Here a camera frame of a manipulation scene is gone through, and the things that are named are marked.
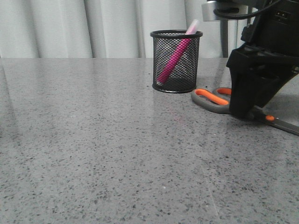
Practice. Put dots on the white curtain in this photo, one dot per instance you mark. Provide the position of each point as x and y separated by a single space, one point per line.
104 28

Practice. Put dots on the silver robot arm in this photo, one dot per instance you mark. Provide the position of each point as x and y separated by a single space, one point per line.
226 10

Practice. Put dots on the pink highlighter pen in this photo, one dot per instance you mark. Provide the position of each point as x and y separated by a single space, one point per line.
178 53

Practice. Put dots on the black mesh pen cup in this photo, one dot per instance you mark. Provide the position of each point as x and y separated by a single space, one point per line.
183 78

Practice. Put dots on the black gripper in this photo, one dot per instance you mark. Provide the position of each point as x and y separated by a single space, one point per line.
272 38

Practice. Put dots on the grey orange scissors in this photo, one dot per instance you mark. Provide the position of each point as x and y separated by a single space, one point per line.
218 101

